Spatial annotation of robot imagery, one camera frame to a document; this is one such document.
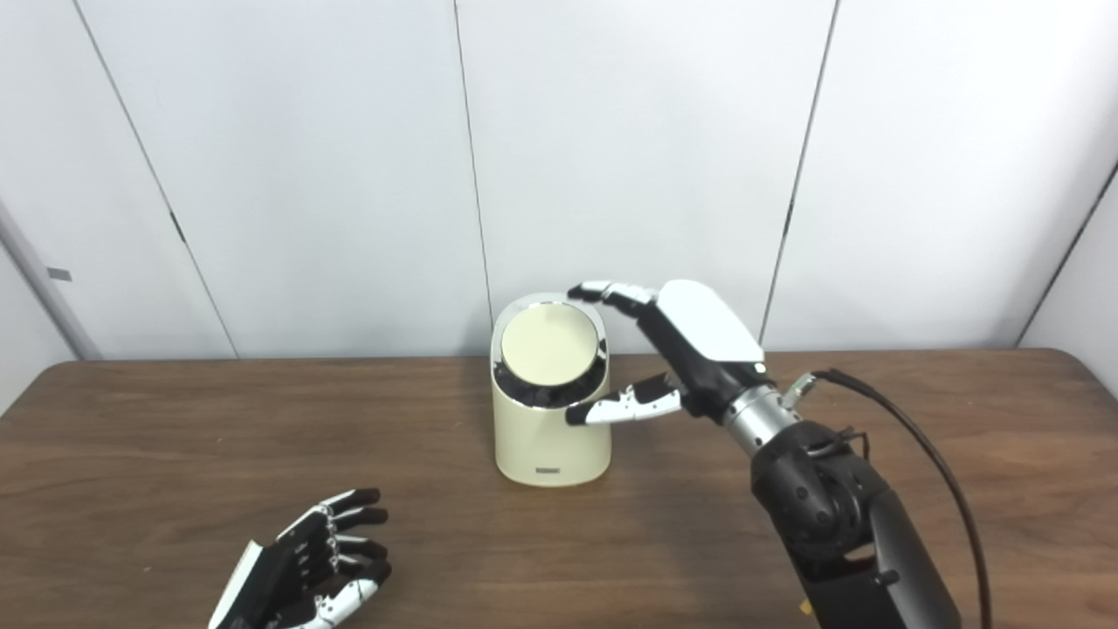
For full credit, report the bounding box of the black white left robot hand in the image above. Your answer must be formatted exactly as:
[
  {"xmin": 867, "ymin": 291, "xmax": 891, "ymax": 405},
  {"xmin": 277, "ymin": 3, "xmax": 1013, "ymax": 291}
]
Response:
[{"xmin": 208, "ymin": 487, "xmax": 392, "ymax": 629}]

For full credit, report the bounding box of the cream round bin lid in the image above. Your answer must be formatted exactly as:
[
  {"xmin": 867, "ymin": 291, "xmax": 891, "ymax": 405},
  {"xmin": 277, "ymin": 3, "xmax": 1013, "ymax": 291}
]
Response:
[{"xmin": 500, "ymin": 302, "xmax": 597, "ymax": 385}]

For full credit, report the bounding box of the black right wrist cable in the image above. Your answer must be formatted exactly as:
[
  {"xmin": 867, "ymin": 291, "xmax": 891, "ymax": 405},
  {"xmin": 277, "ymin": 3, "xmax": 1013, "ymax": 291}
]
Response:
[{"xmin": 782, "ymin": 368, "xmax": 994, "ymax": 629}]

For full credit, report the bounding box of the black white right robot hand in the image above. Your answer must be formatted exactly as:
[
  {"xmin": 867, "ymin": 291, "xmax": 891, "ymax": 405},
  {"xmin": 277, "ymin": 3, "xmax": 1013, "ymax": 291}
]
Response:
[{"xmin": 565, "ymin": 280, "xmax": 769, "ymax": 427}]

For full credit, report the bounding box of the cream-colored round bin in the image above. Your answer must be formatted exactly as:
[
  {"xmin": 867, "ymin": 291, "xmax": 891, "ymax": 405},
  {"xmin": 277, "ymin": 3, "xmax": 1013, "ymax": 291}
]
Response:
[{"xmin": 491, "ymin": 293, "xmax": 612, "ymax": 487}]

